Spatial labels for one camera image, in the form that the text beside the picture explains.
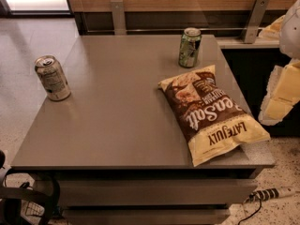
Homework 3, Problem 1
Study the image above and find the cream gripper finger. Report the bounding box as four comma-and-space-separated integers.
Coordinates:
265, 62, 300, 120
259, 15, 285, 39

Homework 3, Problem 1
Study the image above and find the green soda can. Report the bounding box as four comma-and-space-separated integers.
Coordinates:
178, 27, 202, 68

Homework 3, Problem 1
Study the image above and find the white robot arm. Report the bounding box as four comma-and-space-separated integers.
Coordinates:
259, 0, 300, 126

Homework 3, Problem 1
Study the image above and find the silver 7up can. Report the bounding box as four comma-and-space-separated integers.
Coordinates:
35, 55, 71, 101

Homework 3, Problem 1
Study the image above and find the Late July chips bag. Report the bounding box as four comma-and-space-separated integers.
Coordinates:
158, 65, 270, 166

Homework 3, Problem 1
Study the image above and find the white power strip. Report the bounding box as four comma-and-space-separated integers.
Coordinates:
245, 187, 296, 203

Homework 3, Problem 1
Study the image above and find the grey upper drawer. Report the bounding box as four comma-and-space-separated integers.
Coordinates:
58, 179, 257, 206

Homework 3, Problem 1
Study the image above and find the grey drawer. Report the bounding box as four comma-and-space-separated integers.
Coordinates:
63, 209, 230, 225
58, 179, 257, 206

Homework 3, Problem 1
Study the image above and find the grey lower drawer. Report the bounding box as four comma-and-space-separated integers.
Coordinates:
63, 209, 230, 225

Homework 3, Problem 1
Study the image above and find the black chair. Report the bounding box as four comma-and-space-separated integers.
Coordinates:
0, 150, 60, 225

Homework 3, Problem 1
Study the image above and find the right metal bracket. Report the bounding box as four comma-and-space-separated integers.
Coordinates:
241, 0, 270, 44

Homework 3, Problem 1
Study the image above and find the metal bracket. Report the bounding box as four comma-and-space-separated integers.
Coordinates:
241, 0, 270, 44
111, 0, 127, 36

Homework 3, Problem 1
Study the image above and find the black cable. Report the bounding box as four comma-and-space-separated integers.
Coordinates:
237, 198, 263, 225

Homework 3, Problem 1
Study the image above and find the left metal bracket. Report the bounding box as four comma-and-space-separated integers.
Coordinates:
111, 0, 127, 36

